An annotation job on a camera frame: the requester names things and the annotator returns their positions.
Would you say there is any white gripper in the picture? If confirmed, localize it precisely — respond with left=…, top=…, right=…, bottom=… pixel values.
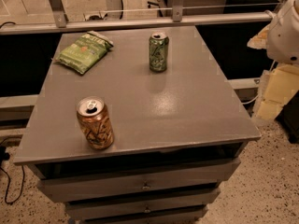
left=247, top=0, right=299, bottom=120

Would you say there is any orange soda can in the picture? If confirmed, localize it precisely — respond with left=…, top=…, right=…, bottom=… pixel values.
left=77, top=96, right=114, bottom=149

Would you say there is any green soda can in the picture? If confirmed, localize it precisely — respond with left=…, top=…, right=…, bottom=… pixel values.
left=149, top=32, right=169, bottom=72

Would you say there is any grey drawer cabinet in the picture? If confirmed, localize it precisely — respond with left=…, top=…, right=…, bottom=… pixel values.
left=15, top=26, right=260, bottom=224

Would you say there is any green chip bag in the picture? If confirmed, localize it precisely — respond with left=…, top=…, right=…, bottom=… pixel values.
left=56, top=31, right=114, bottom=75

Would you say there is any white cable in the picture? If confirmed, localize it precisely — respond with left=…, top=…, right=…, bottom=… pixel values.
left=241, top=59, right=277, bottom=106

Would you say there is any metal railing frame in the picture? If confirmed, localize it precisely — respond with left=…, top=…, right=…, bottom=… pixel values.
left=0, top=0, right=287, bottom=35

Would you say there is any black floor cable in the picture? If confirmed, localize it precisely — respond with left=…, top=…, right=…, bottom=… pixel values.
left=0, top=136, right=26, bottom=205

